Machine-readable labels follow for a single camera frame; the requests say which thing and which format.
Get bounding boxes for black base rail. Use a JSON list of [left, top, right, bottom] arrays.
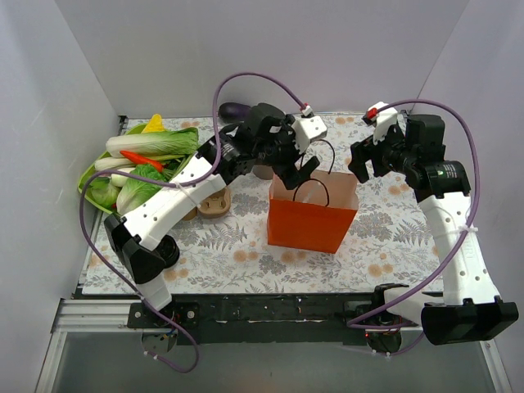
[[126, 293, 421, 347]]

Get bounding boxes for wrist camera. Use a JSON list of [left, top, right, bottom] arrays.
[[362, 102, 400, 145], [291, 104, 328, 154]]

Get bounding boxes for orange paper bag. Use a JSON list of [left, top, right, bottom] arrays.
[[267, 168, 359, 254]]

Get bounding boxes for floral table mat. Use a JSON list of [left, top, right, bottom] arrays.
[[81, 113, 447, 295]]

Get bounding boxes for green lettuce leaf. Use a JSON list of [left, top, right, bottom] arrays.
[[116, 164, 166, 215]]

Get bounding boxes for stack of paper cups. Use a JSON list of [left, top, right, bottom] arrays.
[[183, 208, 198, 221]]

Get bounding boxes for yellow corn cob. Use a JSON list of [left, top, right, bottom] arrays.
[[142, 114, 165, 133]]

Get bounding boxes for white radish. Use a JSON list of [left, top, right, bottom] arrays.
[[94, 156, 135, 171]]

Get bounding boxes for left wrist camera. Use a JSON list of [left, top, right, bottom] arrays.
[[291, 104, 328, 154]]

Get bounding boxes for napa cabbage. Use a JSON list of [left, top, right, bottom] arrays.
[[106, 127, 199, 157]]

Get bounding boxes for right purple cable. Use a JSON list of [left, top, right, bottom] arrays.
[[346, 99, 481, 355]]

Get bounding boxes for purple eggplant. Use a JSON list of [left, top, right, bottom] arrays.
[[218, 102, 251, 124]]

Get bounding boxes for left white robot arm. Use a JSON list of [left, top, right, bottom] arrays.
[[104, 103, 328, 328]]

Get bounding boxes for red chili pepper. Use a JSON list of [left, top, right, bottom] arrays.
[[120, 151, 164, 173]]

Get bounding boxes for purple cable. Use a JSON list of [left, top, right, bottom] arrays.
[[79, 72, 310, 373], [346, 99, 481, 355]]

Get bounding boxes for green vegetable tray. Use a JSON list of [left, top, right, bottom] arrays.
[[78, 124, 194, 214]]

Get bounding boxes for aluminium frame rail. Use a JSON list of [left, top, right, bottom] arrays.
[[52, 297, 492, 333]]

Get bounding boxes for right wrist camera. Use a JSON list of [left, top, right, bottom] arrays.
[[362, 102, 400, 145]]

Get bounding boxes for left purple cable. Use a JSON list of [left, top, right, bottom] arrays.
[[79, 72, 310, 373]]

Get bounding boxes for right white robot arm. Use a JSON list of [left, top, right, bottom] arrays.
[[348, 115, 519, 346]]

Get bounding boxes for grey straw holder cup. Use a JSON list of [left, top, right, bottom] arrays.
[[253, 165, 273, 180]]

